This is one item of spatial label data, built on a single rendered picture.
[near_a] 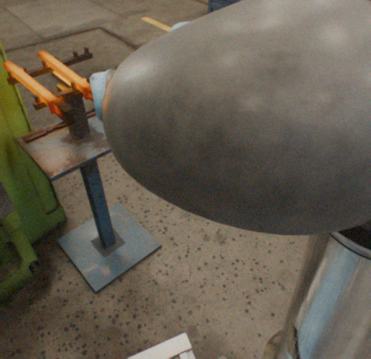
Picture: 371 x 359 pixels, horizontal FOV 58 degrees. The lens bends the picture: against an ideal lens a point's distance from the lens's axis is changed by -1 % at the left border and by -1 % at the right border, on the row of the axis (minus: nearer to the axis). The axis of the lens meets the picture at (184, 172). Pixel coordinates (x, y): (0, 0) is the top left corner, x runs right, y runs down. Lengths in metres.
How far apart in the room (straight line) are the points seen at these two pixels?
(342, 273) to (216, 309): 1.41
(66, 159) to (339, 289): 1.10
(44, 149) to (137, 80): 1.19
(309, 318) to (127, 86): 0.25
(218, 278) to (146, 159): 1.59
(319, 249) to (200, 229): 1.64
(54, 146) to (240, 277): 1.05
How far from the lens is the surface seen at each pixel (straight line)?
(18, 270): 1.76
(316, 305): 0.31
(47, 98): 1.08
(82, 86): 1.11
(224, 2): 4.75
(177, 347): 0.77
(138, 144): 0.16
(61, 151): 1.31
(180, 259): 1.78
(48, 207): 1.91
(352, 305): 0.29
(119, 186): 2.16
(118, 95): 0.18
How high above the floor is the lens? 1.50
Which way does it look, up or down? 43 degrees down
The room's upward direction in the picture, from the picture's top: straight up
